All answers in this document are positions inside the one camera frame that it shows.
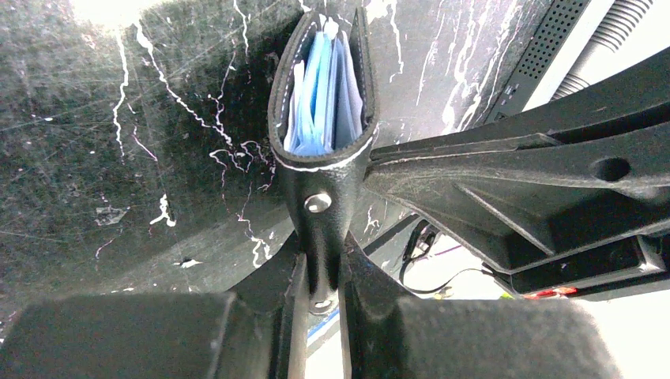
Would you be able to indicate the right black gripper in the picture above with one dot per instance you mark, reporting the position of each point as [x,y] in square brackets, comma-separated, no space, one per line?
[520,208]

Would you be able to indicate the dark grey flat box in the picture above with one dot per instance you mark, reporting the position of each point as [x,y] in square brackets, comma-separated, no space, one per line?
[560,38]

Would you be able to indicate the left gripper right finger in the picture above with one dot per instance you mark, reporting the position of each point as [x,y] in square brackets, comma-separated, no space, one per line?
[387,332]

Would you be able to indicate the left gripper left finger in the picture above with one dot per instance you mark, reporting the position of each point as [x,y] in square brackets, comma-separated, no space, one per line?
[256,329]

